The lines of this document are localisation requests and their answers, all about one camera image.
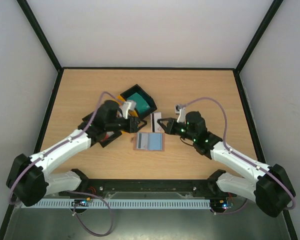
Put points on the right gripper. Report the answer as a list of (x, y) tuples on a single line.
[(170, 126)]

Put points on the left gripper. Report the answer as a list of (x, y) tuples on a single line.
[(133, 122)]

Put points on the white card with stripe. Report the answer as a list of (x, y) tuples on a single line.
[(154, 117)]

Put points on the yellow bin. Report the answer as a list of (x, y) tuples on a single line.
[(133, 113)]

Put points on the black bin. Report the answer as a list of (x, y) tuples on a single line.
[(97, 130), (136, 88)]

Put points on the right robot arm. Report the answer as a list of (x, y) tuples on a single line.
[(267, 186)]

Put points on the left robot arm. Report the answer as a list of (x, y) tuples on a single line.
[(31, 178)]

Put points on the teal card stack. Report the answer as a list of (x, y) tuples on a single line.
[(141, 104)]

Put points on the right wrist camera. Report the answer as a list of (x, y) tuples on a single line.
[(180, 110)]

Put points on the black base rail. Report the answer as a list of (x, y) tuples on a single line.
[(197, 188)]

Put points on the black enclosure frame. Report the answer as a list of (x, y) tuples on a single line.
[(271, 12)]

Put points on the grey slotted cable duct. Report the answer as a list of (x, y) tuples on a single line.
[(188, 204)]

